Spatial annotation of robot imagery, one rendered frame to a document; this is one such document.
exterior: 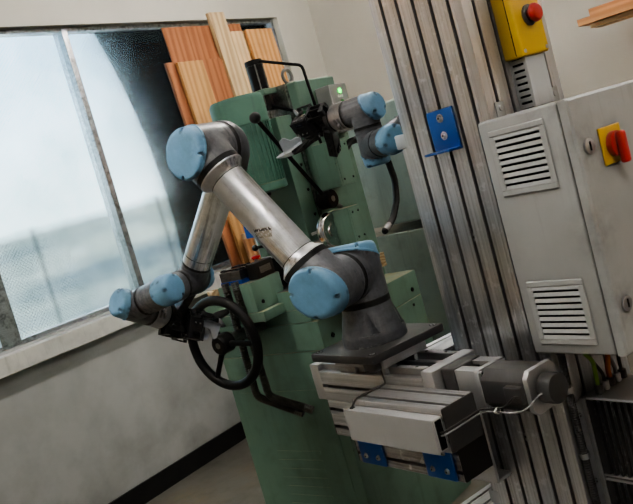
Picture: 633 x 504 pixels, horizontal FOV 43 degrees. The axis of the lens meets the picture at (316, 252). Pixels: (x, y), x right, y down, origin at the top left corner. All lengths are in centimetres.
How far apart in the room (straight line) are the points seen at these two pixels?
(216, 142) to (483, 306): 68
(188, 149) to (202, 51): 261
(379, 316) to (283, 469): 101
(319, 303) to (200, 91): 262
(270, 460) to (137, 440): 119
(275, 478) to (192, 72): 222
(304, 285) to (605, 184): 62
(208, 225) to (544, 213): 84
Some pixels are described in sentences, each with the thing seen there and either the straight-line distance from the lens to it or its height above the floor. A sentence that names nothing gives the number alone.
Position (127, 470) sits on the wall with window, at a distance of 376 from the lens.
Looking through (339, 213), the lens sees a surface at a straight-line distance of 260.
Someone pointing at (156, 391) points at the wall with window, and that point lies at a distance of 385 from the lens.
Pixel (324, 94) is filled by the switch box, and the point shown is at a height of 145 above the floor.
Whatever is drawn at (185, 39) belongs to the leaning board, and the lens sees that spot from 431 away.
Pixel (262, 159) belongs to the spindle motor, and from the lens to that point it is 251.
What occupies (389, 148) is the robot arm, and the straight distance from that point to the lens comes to 201.
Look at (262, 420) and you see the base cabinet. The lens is 265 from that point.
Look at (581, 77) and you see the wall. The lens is 450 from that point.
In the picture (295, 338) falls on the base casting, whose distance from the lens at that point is 243.
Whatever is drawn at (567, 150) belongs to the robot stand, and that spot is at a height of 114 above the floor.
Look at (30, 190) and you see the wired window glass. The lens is 367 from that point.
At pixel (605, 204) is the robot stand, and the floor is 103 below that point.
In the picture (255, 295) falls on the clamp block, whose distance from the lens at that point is 236.
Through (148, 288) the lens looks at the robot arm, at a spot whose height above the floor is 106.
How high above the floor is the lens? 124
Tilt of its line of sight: 6 degrees down
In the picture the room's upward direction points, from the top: 16 degrees counter-clockwise
